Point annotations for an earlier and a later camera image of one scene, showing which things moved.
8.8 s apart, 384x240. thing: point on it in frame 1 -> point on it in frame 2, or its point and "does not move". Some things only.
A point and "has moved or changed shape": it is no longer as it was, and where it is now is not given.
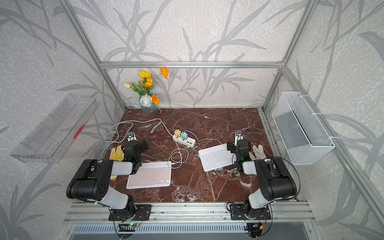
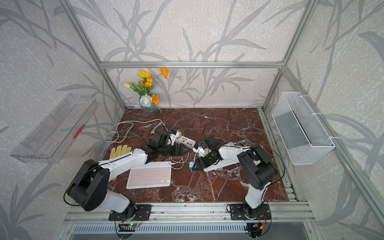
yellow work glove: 117,154 does not move
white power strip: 189,141 does not move
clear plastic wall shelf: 49,141 does not move
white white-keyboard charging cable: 203,139 has moved or changed shape
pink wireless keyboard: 151,174 does not move
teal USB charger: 184,135 -> 191,163
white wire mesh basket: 306,140 does not move
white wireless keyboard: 217,157 does not move
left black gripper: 141,146 -> 180,152
